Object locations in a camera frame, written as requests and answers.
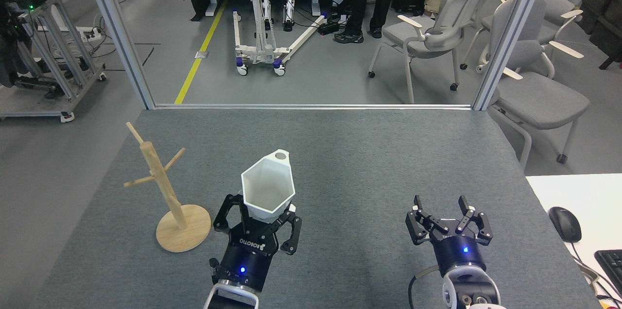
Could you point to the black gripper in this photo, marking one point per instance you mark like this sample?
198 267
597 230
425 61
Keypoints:
248 258
459 248

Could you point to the white hexagonal cup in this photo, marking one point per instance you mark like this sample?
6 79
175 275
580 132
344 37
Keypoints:
267 187

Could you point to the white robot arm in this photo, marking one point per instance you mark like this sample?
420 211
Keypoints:
231 299
474 289

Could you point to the wooden cup rack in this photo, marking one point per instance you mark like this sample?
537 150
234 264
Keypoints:
181 236

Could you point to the black computer mouse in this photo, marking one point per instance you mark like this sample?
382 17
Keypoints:
566 224

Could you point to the white desk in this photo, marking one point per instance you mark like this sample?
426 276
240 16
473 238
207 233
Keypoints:
593 197

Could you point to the black keyboard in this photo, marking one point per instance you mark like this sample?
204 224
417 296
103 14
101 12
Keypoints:
611 267

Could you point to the white wheeled stand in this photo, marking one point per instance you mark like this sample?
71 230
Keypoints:
265 51

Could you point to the grey chair with mesh back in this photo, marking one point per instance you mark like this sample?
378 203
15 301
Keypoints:
432 39

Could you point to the black power strip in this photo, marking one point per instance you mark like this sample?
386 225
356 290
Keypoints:
329 27

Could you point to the person in black trousers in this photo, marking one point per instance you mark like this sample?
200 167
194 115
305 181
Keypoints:
362 3

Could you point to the white power strip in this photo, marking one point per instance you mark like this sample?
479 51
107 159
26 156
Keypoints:
91 33

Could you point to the black equipment on cart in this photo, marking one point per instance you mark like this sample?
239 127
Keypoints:
12 32

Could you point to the silver table edge rail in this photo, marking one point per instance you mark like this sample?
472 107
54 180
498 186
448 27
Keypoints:
311 106

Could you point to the silver frame post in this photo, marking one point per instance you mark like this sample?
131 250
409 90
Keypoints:
121 42
510 37

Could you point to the aluminium frame cart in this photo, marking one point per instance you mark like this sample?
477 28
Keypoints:
58 66

